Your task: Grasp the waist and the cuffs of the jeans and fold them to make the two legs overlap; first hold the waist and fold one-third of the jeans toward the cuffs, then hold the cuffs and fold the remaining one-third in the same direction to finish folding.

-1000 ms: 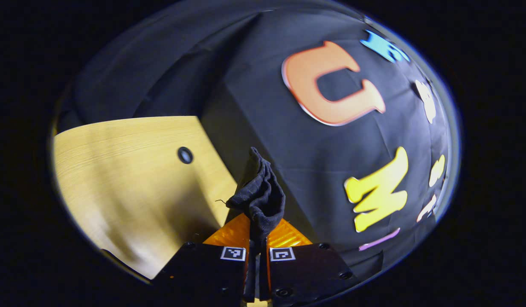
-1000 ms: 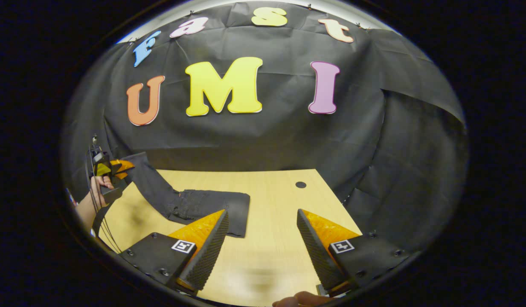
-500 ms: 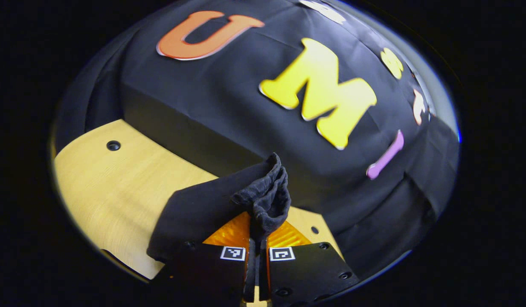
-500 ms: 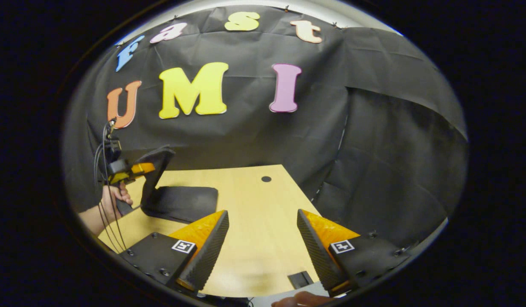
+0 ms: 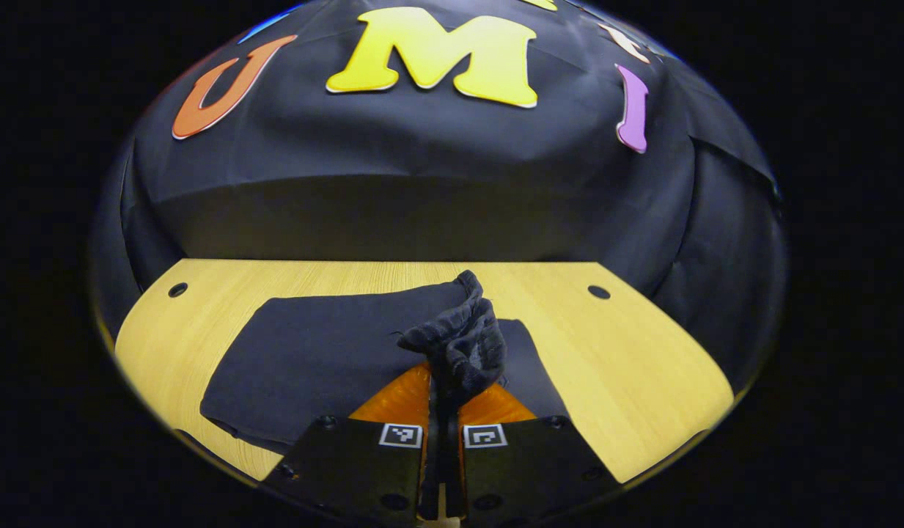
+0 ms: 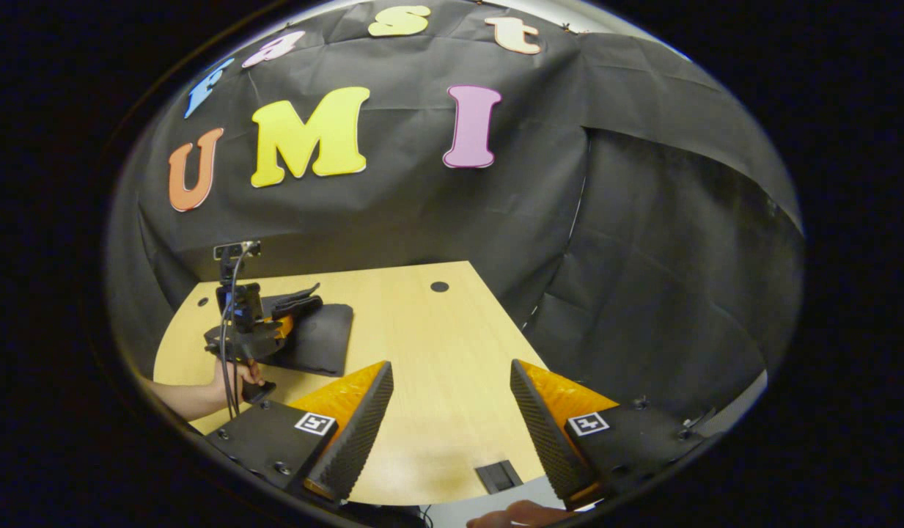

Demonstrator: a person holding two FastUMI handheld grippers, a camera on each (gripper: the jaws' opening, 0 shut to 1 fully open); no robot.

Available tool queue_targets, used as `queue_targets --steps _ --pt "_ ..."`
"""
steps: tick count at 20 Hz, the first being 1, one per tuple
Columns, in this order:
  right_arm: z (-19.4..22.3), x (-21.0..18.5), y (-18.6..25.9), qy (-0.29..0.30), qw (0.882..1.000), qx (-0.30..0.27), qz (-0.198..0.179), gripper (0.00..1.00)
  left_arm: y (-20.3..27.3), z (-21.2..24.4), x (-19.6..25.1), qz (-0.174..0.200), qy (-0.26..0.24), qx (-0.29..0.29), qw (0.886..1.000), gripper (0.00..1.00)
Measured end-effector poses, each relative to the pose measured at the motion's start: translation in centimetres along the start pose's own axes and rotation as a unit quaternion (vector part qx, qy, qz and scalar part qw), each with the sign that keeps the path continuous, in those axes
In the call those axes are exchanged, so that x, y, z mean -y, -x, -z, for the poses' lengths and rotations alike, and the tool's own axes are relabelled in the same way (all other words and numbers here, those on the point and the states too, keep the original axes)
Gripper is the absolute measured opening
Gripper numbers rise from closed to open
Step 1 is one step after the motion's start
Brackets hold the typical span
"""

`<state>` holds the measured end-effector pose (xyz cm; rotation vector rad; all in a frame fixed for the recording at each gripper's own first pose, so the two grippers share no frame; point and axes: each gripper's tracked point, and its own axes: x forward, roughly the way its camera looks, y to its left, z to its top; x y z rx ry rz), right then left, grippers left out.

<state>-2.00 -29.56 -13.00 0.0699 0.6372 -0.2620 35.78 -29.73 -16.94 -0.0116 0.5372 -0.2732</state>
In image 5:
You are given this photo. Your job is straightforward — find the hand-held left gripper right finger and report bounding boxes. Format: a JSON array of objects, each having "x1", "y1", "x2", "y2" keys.
[{"x1": 451, "y1": 382, "x2": 622, "y2": 524}]

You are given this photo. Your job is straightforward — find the black backdrop cloth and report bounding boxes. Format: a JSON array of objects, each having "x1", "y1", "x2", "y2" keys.
[{"x1": 92, "y1": 0, "x2": 786, "y2": 389}]

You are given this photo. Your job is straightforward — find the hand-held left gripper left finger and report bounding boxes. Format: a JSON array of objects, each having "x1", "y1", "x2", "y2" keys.
[{"x1": 264, "y1": 362, "x2": 433, "y2": 524}]

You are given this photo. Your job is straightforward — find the dark blue jeans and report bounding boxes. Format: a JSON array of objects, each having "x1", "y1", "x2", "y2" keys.
[{"x1": 199, "y1": 269, "x2": 571, "y2": 457}]

